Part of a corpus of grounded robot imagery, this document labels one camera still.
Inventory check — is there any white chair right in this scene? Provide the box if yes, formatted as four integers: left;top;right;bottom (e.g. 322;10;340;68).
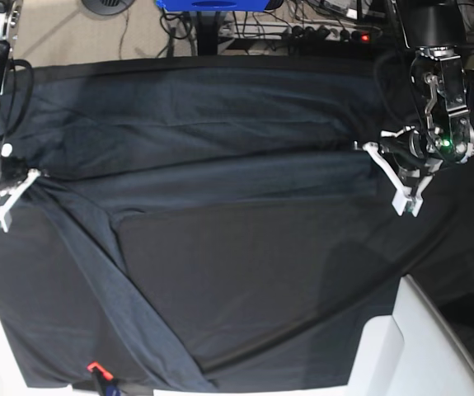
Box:
345;276;474;396

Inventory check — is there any blue plastic bin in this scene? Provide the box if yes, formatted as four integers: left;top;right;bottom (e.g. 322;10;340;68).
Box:
155;0;284;12

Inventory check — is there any black power strip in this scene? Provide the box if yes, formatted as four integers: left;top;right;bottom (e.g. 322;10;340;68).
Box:
218;21;382;44

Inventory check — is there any round black floor base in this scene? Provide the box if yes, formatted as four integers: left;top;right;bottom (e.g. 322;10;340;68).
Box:
81;0;134;17

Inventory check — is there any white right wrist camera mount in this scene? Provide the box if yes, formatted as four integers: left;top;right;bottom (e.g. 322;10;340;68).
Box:
0;168;41;233

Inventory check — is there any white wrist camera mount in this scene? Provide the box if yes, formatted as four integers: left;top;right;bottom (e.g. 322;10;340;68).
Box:
363;142;434;217
0;168;41;233

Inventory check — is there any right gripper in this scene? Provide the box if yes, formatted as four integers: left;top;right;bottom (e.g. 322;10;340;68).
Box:
0;142;31;195

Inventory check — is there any dark grey T-shirt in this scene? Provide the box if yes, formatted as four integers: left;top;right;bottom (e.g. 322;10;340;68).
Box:
0;68;386;393

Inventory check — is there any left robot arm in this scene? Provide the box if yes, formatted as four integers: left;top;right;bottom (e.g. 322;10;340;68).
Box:
371;1;474;195

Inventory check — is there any red clamp handle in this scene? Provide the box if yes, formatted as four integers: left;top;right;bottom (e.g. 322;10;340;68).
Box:
87;361;114;381

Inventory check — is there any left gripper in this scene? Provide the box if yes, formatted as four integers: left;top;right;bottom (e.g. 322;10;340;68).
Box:
378;125;443;188

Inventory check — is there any black table cloth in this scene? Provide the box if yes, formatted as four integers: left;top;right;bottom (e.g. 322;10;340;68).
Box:
0;57;474;391

